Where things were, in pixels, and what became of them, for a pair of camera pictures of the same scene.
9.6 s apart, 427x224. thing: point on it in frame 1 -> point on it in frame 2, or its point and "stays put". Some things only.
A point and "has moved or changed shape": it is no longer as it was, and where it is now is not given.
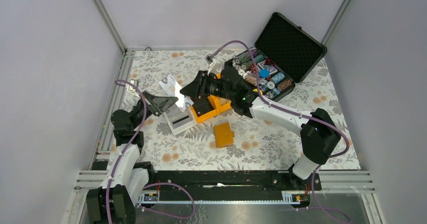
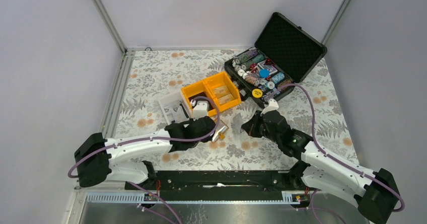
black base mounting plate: x=230 y=183 stays put
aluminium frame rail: x=107 y=140 stays put
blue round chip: x=264 y=73 stays put
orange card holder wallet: x=224 y=137 has moved or changed shape
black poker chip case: x=283 y=54 stays put
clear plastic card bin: x=179 y=121 stays put
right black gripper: x=198 y=88 -> x=250 y=127
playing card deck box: x=263 y=65 stays put
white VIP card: x=172 y=89 -> x=237 y=122
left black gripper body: x=138 y=113 -> x=195 y=143
